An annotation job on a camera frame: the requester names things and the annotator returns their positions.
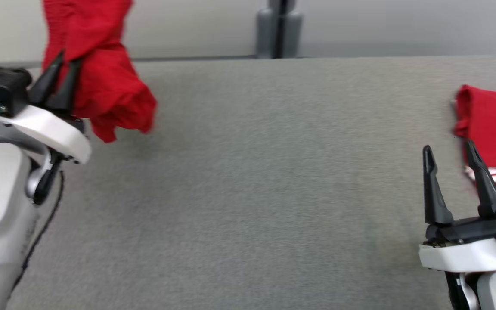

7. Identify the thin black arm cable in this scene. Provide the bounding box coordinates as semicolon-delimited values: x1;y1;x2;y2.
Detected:
9;170;65;298

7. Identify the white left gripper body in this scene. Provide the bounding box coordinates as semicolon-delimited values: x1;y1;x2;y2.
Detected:
0;105;92;165

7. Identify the red garment with white stripes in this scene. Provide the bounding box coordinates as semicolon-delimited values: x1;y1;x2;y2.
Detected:
452;84;496;196

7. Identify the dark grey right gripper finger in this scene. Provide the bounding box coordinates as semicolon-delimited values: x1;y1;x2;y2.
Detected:
422;145;454;226
465;140;496;218

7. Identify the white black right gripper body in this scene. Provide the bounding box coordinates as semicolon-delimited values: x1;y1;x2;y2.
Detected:
419;215;496;274

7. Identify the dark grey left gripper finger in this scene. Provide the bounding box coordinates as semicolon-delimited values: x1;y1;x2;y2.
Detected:
28;52;65;106
46;58;81;115

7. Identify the plain red garment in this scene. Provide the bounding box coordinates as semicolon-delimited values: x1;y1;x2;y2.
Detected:
41;0;158;143

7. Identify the aluminium partition post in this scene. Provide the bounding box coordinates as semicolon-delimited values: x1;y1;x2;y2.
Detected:
255;0;304;59

